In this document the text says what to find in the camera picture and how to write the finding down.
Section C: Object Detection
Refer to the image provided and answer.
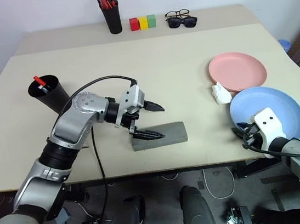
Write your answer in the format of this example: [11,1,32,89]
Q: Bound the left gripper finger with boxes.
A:
[143,98,166,115]
[128,120,167,143]

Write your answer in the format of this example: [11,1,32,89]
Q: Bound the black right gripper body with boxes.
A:
[240,121,264,149]

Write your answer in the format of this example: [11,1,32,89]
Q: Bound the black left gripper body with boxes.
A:
[118,105,149,136]

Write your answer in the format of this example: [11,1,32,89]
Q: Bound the grey glasses case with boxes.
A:
[129,120,190,152]

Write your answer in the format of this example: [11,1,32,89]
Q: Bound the black marker with red cap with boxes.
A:
[32,74,48,91]

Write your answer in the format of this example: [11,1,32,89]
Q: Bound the light blue plate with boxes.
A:
[227,81,300,148]

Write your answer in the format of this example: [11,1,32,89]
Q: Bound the crumpled white tissue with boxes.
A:
[211,80,233,106]

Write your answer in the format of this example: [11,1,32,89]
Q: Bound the pink plate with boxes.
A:
[205,47,270,97]

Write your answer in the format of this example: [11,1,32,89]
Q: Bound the black plastic cup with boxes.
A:
[25,72,73,117]

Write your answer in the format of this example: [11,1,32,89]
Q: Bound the yellow block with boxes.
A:
[137,16,150,31]

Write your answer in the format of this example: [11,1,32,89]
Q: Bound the red block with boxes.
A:
[128,17,141,32]

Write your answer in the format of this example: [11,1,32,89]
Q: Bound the dark rounded shape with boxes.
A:
[100,194,149,224]
[178,182,218,224]

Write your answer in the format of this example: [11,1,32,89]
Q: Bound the black sunglasses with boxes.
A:
[167,15,199,31]

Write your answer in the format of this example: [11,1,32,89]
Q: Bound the green block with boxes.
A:
[146,14,157,28]

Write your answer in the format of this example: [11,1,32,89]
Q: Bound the black pen holder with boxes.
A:
[100,4,123,36]

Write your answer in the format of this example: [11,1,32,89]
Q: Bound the small grey blue box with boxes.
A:
[54,206,73,224]

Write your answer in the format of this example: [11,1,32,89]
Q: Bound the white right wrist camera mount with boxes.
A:
[248,105,288,152]

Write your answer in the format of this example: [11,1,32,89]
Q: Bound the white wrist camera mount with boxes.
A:
[110,84,150,128]
[248,105,288,152]

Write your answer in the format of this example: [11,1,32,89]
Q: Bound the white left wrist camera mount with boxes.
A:
[110,84,150,128]

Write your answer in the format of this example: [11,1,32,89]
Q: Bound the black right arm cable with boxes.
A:
[232,118,300,177]

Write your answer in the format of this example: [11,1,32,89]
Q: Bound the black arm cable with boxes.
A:
[43,72,156,224]
[232,118,300,177]

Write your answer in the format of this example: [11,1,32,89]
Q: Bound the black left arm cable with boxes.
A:
[43,72,156,224]

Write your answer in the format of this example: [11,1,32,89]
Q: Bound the white floor cable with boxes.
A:
[201,164,237,201]

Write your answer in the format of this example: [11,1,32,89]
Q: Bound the tortoise frame glasses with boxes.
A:
[164,8,191,21]

